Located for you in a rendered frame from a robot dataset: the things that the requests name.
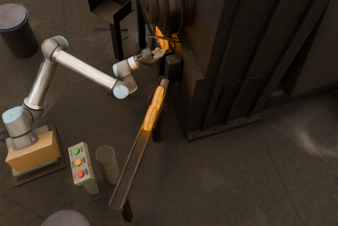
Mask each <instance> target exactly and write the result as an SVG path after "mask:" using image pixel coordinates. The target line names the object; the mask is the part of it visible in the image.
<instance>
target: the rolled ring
mask: <svg viewBox="0 0 338 226"><path fill-rule="evenodd" d="M156 35H157V36H163V35H162V33H161V31H160V30H159V29H158V27H157V26H156ZM163 37H164V36H163ZM158 40H159V43H160V45H161V48H162V49H164V50H167V49H168V41H167V40H163V39H158Z"/></svg>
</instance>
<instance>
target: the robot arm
mask: <svg viewBox="0 0 338 226"><path fill-rule="evenodd" d="M67 49H68V42H67V40H66V39H65V38H64V37H62V36H54V37H52V38H49V39H46V40H45V41H44V42H43V43H42V46H41V50H42V53H43V55H44V57H43V60H42V62H41V65H40V67H39V70H38V73H37V75H36V78H35V81H34V83H33V86H32V89H31V91H30V94H29V97H27V98H25V99H24V102H23V105H22V106H19V107H15V108H13V109H10V110H8V111H6V112H5V113H4V114H3V115H2V118H3V122H4V123H5V126H6V128H7V130H8V132H9V134H10V137H11V139H12V148H13V150H22V149H25V148H28V147H30V146H32V145H34V144H35V143H36V142H38V140H39V137H38V136H37V135H36V134H35V133H34V132H33V130H32V128H31V126H30V125H31V124H32V123H34V122H35V121H37V120H38V119H40V118H41V117H42V116H43V115H44V113H45V105H44V103H43V101H44V99H45V96H46V94H47V91H48V89H49V86H50V84H51V81H52V79H53V76H54V74H55V72H56V69H57V67H58V64H59V63H60V64H62V65H64V66H65V67H67V68H69V69H71V70H72V71H74V72H76V73H78V74H80V75H82V76H84V77H85V78H87V79H89V80H91V81H93V82H95V83H96V84H98V85H100V86H102V87H104V88H106V89H108V90H109V91H111V92H112V93H114V95H115V97H117V98H119V99H123V98H125V97H127V96H128V94H130V93H133V92H134V91H135V90H137V84H136V82H135V80H134V78H133V76H132V74H131V71H133V70H136V69H138V68H139V66H140V64H142V65H146V66H149V67H153V66H154V65H153V63H154V62H157V61H158V60H159V59H160V58H161V57H162V56H163V55H164V54H165V52H166V50H164V49H159V48H158V47H157V48H155V50H152V51H150V49H149V48H146V49H144V50H142V52H141V53H142V54H140V55H138V56H136V55H135V56H133V57H130V58H128V59H126V60H123V61H121V62H119V63H116V64H115V65H113V71H114V74H115V76H116V77H117V78H118V77H119V79H120V81H119V80H117V79H115V78H113V77H111V76H109V75H107V74H105V73H104V72H102V71H100V70H98V69H96V68H94V67H93V66H91V65H89V64H87V63H85V62H83V61H81V60H80V59H78V58H76V57H74V56H72V55H70V54H68V53H67V52H65V51H66V50H67ZM153 55H154V57H153Z"/></svg>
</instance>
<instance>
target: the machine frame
mask: <svg viewBox="0 0 338 226"><path fill-rule="evenodd" d="M328 1H329V0H194V16H193V21H192V23H191V25H190V26H189V27H184V28H182V30H181V32H180V34H179V35H175V34H172V35H170V36H169V37H172V38H177V39H173V40H174V41H179V43H176V42H174V44H175V48H174V50H173V51H172V52H173V54H177V53H179V54H180V56H181V59H182V61H183V63H182V70H181V77H180V81H178V82H174V83H170V84H168V86H167V93H168V96H169V98H170V101H171V104H172V106H173V109H174V112H175V114H176V117H177V120H178V123H179V125H180V128H181V131H182V133H183V136H184V137H185V136H186V137H187V140H188V142H192V141H196V140H199V139H203V138H206V137H210V136H213V135H217V134H220V133H224V132H227V131H231V130H234V129H238V128H241V127H244V126H248V125H251V124H255V123H258V122H261V121H262V120H263V117H262V115H261V113H260V112H261V111H262V109H263V107H264V106H265V104H266V102H267V101H268V99H269V98H270V96H271V94H272V93H273V91H274V90H275V88H276V87H277V85H278V83H279V82H280V80H281V79H282V77H283V75H284V74H285V72H286V71H287V69H288V67H289V66H290V64H291V63H292V61H293V60H294V58H295V56H296V54H297V53H298V51H299V50H300V48H301V47H302V45H303V43H304V42H305V40H306V39H307V37H308V35H309V34H310V32H311V31H312V29H313V27H314V26H315V24H316V23H317V21H318V19H319V18H320V16H321V15H322V13H323V12H324V10H325V8H326V6H327V4H328Z"/></svg>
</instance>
